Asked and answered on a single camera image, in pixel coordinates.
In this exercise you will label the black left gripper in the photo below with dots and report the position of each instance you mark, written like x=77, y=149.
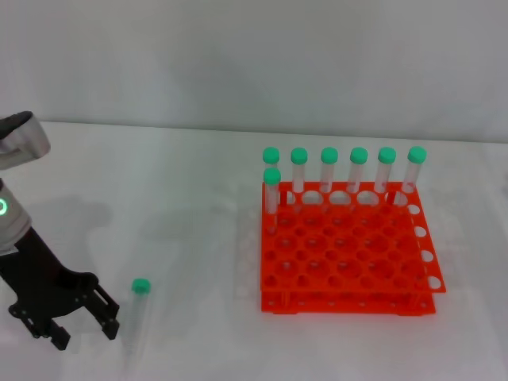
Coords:
x=43, y=282

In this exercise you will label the green capped clear test tube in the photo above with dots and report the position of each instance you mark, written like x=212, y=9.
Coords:
x=272, y=175
x=270, y=155
x=141, y=285
x=417, y=154
x=299, y=155
x=387, y=155
x=359, y=155
x=329, y=155

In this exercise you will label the orange test tube rack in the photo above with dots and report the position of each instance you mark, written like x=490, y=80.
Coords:
x=341, y=254

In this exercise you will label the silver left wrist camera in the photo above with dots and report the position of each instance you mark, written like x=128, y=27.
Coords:
x=28, y=139

